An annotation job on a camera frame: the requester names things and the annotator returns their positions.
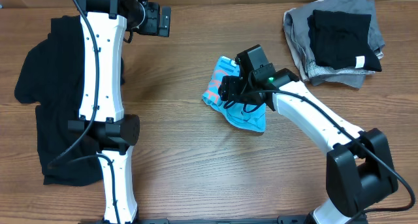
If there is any light blue printed t-shirt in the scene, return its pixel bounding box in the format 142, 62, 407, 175
202, 56, 266, 133

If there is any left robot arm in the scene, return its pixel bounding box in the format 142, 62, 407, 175
68, 0, 171, 223

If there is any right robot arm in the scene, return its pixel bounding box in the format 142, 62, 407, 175
218, 45, 398, 223

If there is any folded beige garment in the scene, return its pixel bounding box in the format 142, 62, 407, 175
282, 0, 383, 82

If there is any folded grey garment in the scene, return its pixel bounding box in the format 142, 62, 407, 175
282, 0, 385, 89

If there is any folded black garment with tag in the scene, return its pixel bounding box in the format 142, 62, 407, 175
307, 10, 382, 72

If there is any black garment on left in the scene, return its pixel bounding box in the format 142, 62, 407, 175
14, 16, 103, 186

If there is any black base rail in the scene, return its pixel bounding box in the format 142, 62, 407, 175
78, 215, 370, 224

